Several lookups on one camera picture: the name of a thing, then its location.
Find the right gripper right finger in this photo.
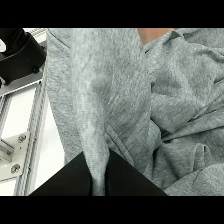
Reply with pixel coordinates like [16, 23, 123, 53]
[104, 148, 169, 197]

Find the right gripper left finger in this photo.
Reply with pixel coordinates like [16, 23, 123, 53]
[29, 151, 94, 197]

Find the grey garment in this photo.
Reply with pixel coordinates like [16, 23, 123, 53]
[45, 28, 224, 197]

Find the silver frame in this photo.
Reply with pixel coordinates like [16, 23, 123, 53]
[0, 28, 51, 197]

